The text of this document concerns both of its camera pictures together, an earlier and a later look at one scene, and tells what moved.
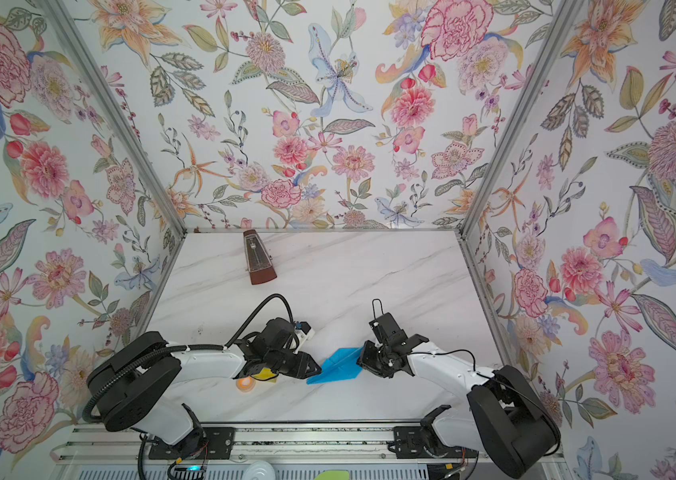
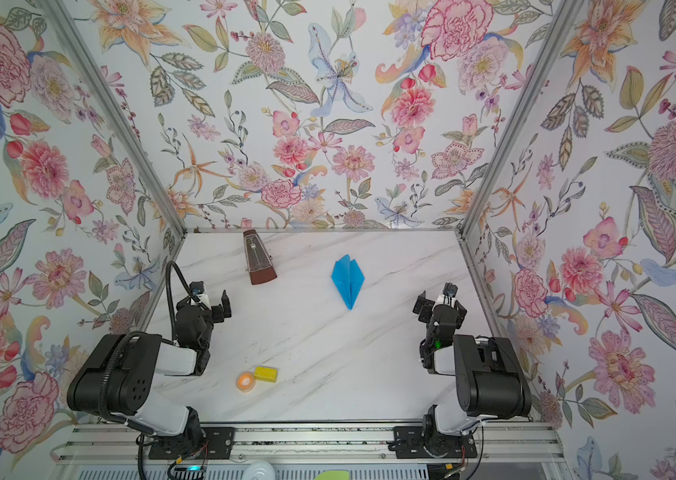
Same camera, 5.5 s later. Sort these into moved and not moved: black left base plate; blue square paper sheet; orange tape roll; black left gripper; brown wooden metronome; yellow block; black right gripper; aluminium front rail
Moved: blue square paper sheet; black left gripper; black right gripper
Not moved: brown wooden metronome; orange tape roll; black left base plate; aluminium front rail; yellow block
